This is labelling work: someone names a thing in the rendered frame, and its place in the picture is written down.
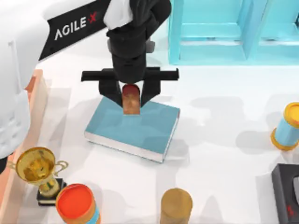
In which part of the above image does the teal book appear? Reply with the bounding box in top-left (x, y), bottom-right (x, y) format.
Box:
top-left (84, 96), bottom-right (181, 164)

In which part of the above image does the brown cylindrical can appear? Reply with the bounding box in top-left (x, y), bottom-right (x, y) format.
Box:
top-left (160, 188), bottom-right (193, 224)

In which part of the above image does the black box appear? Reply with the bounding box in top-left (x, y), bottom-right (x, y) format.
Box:
top-left (271, 163), bottom-right (299, 224)

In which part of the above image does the blue and yellow can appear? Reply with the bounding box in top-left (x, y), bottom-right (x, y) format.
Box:
top-left (270, 102), bottom-right (299, 152)

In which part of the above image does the light blue rack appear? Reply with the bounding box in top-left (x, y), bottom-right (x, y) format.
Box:
top-left (168, 0), bottom-right (299, 66)

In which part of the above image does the orange-lidded can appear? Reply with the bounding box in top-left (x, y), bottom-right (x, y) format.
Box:
top-left (55, 183), bottom-right (102, 224)

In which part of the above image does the gold trophy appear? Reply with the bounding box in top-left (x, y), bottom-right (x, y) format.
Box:
top-left (7, 147), bottom-right (69, 207)

